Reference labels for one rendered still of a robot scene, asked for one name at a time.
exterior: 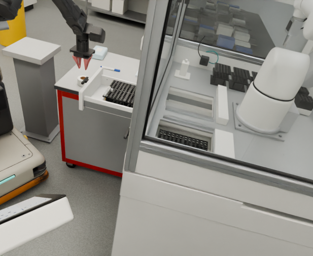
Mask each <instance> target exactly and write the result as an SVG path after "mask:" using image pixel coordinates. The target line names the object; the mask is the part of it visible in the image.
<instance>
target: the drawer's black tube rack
mask: <svg viewBox="0 0 313 256"><path fill-rule="evenodd" d="M112 89H113V91H110V92H109V93H108V95H107V96H106V101H107V102H111V103H115V104H119V105H123V106H126V107H131V108H133V102H134V96H135V89H136V86H135V85H131V84H128V83H124V82H120V81H116V83H115V84H114V86H113V87H112Z"/></svg>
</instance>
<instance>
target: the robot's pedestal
mask: <svg viewBox="0 0 313 256"><path fill-rule="evenodd" d="M60 51H61V46H60V45H56V44H52V43H48V42H44V41H40V40H37V39H33V38H29V37H25V38H23V39H21V40H19V41H17V42H15V43H13V44H12V45H10V46H8V47H6V48H4V49H2V53H3V55H5V56H9V57H12V58H13V61H14V67H15V72H16V78H17V84H18V89H19V95H20V100H21V106H22V112H23V117H24V123H25V126H24V127H23V128H22V129H21V130H20V133H21V134H22V135H26V136H27V137H28V138H32V139H36V140H39V141H43V142H47V143H51V142H52V141H53V140H54V138H55V137H56V136H57V135H58V133H59V132H60V125H59V120H58V109H57V95H56V89H54V85H55V84H56V81H55V67H54V55H56V54H57V53H58V52H60Z"/></svg>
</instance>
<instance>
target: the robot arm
mask: <svg viewBox="0 0 313 256"><path fill-rule="evenodd" d="M22 1H23V0H0V21H8V20H14V19H15V17H16V16H18V10H19V9H20V8H21V3H22ZM52 2H53V3H54V4H55V5H56V7H57V8H58V9H59V11H60V12H61V14H62V16H63V18H64V19H65V20H66V23H67V24H68V26H69V27H70V28H71V29H72V30H73V33H74V34H75V35H76V45H75V46H73V47H72V48H71V49H70V50H69V52H73V55H72V58H73V59H74V61H75V62H76V64H77V66H78V68H79V69H80V68H81V59H82V58H83V60H84V67H85V70H87V68H88V65H89V62H90V60H91V58H92V57H93V54H94V53H95V50H94V49H90V48H89V40H90V41H93V42H98V43H102V44H103V43H104V41H105V36H106V32H105V31H104V30H103V28H101V27H97V26H93V24H91V23H87V15H86V14H85V12H84V11H83V9H80V8H79V6H78V5H76V4H75V3H74V1H73V0H52ZM78 59H79V61H78Z"/></svg>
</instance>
